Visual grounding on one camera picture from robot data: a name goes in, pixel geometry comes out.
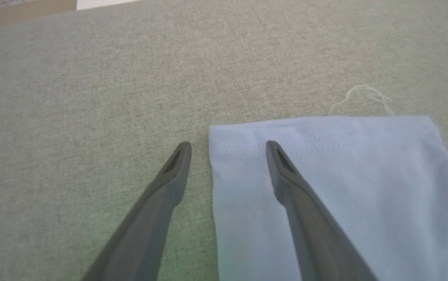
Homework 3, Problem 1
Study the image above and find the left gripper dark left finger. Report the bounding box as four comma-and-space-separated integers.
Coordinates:
82, 141, 192, 281

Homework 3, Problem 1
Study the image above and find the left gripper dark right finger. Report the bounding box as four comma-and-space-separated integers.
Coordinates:
265, 140, 379, 281

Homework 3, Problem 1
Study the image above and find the light blue polo shirt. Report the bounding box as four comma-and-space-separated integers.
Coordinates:
208, 114, 448, 281

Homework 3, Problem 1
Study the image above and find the loose white thread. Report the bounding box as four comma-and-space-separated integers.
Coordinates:
328, 85, 395, 117

